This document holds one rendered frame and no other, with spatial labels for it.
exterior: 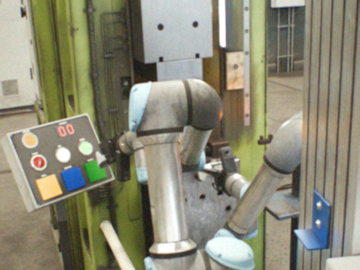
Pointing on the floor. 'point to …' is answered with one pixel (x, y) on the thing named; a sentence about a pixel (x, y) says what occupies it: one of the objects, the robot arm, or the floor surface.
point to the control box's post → (63, 234)
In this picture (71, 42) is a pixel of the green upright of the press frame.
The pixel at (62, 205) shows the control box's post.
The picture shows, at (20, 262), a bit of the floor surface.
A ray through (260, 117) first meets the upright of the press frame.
